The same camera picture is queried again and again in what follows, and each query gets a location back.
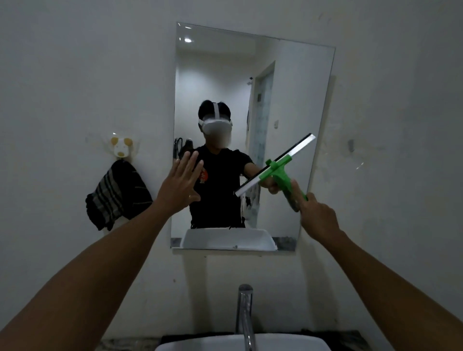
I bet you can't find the dark striped cloth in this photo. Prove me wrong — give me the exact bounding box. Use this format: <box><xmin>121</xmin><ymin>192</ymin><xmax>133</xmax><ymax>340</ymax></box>
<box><xmin>85</xmin><ymin>159</ymin><xmax>153</xmax><ymax>232</ymax></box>

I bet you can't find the person's left hand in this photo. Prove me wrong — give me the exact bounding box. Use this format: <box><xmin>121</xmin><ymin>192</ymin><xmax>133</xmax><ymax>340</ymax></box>
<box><xmin>156</xmin><ymin>151</ymin><xmax>204</xmax><ymax>218</ymax></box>

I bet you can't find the chrome faucet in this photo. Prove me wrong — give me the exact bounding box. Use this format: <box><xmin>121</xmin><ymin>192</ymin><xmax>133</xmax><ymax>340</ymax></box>
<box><xmin>235</xmin><ymin>284</ymin><xmax>258</xmax><ymax>351</ymax></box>

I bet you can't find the white yellow animal wall hook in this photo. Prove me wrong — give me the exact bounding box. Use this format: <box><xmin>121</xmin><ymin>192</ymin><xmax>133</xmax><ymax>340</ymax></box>
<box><xmin>109</xmin><ymin>133</ymin><xmax>135</xmax><ymax>160</ymax></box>

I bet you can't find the rectangular wall mirror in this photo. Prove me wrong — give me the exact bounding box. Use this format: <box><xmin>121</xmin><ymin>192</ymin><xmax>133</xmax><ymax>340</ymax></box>
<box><xmin>170</xmin><ymin>22</ymin><xmax>336</xmax><ymax>252</ymax></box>

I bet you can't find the green window squeegee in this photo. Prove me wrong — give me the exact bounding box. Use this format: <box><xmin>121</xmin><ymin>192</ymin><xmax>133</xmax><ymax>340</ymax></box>
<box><xmin>234</xmin><ymin>133</ymin><xmax>316</xmax><ymax>213</ymax></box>

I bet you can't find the person's right hand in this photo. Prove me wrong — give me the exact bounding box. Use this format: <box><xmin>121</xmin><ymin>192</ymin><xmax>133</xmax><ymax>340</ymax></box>
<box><xmin>290</xmin><ymin>180</ymin><xmax>341</xmax><ymax>243</ymax></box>

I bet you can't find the white sink basin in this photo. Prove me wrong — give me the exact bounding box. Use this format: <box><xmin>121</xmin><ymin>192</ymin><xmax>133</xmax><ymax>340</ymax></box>
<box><xmin>154</xmin><ymin>333</ymin><xmax>332</xmax><ymax>351</ymax></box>

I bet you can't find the person's right forearm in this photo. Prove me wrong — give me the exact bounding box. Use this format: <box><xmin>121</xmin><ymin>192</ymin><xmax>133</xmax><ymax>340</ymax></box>
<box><xmin>319</xmin><ymin>231</ymin><xmax>463</xmax><ymax>351</ymax></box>

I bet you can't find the person's left forearm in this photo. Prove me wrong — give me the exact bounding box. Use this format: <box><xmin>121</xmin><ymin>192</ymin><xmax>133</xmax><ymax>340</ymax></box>
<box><xmin>0</xmin><ymin>200</ymin><xmax>175</xmax><ymax>351</ymax></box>

